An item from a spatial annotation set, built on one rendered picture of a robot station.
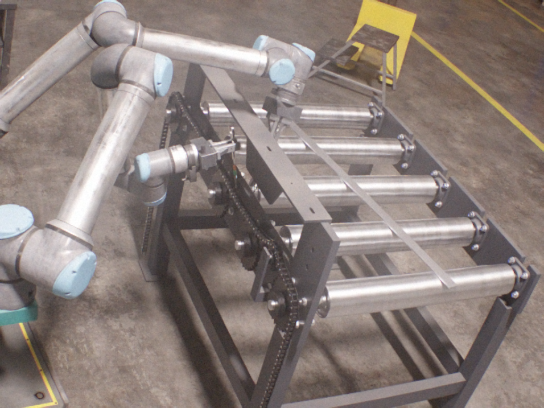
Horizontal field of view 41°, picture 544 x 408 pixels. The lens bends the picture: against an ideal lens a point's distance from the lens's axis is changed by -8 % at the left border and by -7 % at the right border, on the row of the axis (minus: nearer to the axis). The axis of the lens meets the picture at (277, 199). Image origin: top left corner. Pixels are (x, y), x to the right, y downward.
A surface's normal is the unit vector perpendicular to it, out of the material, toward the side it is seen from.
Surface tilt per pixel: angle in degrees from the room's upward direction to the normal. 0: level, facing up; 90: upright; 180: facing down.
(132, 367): 0
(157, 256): 90
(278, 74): 90
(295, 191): 0
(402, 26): 90
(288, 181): 0
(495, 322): 90
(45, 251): 40
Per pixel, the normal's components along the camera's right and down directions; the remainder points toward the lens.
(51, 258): -0.05, -0.27
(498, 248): -0.90, 0.03
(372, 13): -0.24, 0.47
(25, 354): 0.23, -0.82
